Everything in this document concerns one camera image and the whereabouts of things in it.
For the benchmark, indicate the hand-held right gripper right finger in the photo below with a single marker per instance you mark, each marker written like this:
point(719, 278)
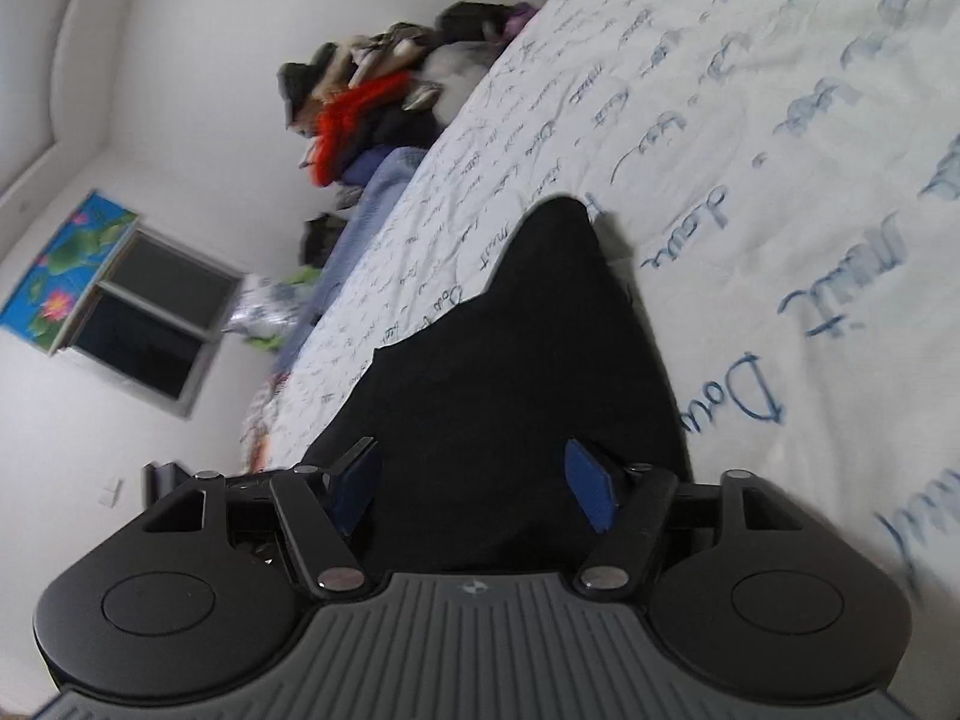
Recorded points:
point(592, 487)

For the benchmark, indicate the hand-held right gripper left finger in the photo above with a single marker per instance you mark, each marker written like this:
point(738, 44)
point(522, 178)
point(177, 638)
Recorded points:
point(356, 484)

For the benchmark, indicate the black pants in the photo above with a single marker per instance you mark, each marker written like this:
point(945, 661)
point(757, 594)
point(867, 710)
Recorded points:
point(525, 352)

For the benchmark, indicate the colourful floral blanket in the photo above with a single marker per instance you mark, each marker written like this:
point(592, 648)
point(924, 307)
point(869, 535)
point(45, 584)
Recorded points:
point(262, 427)

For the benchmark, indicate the sliding glass window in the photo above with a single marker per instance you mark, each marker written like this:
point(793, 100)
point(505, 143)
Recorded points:
point(150, 322)

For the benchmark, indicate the green plastic chair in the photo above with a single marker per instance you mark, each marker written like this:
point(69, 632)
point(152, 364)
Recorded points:
point(264, 345)

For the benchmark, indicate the floral satin pillow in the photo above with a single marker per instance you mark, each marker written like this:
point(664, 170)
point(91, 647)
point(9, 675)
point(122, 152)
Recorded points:
point(259, 307)

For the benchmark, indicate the brown bag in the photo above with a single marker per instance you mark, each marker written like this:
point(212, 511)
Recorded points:
point(322, 240)

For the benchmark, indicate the blue dotted bedding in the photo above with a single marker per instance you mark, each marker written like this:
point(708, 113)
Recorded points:
point(375, 195)

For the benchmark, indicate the white script-printed quilt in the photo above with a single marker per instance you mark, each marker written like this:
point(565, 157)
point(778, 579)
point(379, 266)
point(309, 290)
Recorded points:
point(750, 165)

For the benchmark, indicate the red fuzzy garment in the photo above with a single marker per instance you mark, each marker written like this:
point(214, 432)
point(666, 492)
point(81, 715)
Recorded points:
point(352, 116)

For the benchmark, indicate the pile of mixed clothes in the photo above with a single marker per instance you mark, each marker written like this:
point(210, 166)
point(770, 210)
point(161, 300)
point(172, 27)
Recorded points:
point(375, 52)

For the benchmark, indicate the clear plastic bag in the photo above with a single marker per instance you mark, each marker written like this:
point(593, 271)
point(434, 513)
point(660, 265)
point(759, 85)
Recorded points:
point(457, 64)

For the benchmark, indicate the purple cloth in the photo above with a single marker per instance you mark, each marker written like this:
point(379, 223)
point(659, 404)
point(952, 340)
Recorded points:
point(519, 19)

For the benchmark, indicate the black bag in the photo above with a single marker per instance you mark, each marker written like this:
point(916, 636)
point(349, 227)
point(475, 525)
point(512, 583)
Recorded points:
point(469, 19)

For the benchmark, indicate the lotus flower wall poster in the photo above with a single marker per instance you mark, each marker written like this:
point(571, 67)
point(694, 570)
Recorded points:
point(67, 270)

